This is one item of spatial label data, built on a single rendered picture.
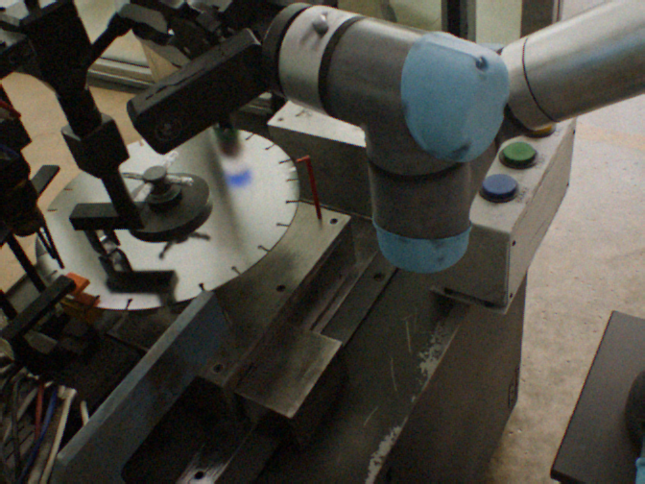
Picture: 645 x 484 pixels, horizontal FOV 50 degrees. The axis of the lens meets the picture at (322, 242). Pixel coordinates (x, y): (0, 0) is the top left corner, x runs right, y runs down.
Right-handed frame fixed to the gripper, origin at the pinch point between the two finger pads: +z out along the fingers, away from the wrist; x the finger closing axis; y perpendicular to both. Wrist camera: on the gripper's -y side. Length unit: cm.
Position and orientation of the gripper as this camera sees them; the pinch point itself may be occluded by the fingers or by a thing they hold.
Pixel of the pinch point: (127, 20)
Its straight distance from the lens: 68.3
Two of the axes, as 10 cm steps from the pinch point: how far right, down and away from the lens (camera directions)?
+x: -3.1, -5.2, -8.0
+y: 5.7, -7.7, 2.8
